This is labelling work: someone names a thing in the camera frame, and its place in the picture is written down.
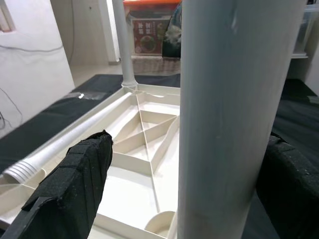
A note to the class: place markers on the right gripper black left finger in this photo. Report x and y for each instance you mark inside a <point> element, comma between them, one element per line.
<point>69,189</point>

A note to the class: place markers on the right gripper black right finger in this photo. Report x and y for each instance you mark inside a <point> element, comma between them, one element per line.
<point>291,194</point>

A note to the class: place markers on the black shiny bag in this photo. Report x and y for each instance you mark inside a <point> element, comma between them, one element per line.
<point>172,37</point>

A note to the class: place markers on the black tablecloth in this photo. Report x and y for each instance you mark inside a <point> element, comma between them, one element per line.
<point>37,124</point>

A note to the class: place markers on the white plastic table top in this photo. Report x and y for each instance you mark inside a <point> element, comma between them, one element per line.
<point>129,194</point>

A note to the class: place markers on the white plastic table leg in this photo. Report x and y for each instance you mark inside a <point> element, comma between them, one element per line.
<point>124,37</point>
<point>224,112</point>
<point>74,132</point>

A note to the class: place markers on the patterned beige cloth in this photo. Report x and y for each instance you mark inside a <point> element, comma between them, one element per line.
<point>154,66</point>

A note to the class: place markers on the storage box with orange lid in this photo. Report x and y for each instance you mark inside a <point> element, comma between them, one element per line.
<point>147,37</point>

